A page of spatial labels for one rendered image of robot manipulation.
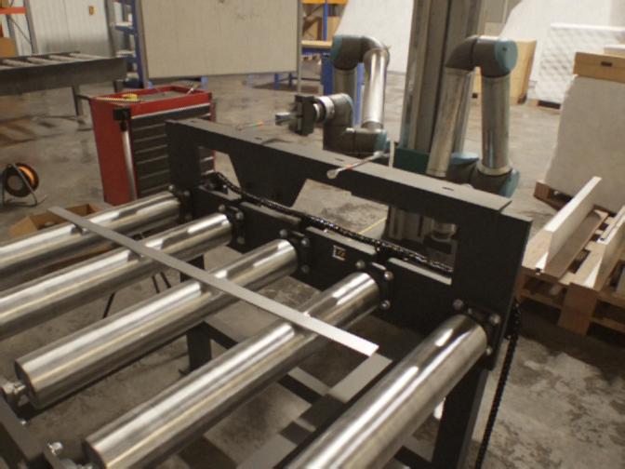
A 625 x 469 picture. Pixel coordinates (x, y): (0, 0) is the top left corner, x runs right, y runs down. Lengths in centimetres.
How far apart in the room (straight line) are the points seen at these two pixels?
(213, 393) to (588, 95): 406
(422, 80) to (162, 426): 218
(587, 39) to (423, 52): 678
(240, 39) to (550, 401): 495
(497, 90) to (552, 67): 731
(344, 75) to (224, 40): 385
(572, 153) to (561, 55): 480
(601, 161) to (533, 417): 265
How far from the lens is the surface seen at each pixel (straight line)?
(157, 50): 593
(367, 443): 90
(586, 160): 465
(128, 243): 153
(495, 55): 207
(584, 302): 295
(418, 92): 268
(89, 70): 674
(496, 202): 121
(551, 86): 945
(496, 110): 218
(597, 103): 455
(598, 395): 267
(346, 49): 227
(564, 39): 938
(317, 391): 181
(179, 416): 96
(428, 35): 268
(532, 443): 231
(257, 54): 621
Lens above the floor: 158
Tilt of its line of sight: 27 degrees down
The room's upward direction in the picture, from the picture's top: 1 degrees clockwise
